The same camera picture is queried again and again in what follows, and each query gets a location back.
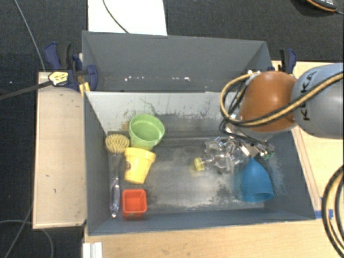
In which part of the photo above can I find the clear bottle with yellow cap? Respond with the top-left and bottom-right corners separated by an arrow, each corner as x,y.
193,137 -> 243,175

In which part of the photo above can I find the blue plastic cup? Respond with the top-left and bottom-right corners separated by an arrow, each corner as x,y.
234,156 -> 275,203

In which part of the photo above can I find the green plastic cup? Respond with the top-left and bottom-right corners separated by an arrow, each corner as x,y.
128,113 -> 166,152

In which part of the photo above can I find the grey metal bin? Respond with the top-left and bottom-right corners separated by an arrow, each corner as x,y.
81,30 -> 317,237

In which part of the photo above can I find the yellow plastic cup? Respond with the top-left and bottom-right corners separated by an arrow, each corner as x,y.
124,147 -> 157,185

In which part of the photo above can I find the orange square plastic cup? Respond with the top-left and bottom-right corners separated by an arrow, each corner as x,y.
121,188 -> 148,220

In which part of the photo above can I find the pale wood flat board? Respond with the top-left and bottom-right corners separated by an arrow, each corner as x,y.
32,71 -> 88,230

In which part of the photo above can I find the clear-handled dish brush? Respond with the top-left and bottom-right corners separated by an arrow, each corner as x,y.
104,133 -> 131,220

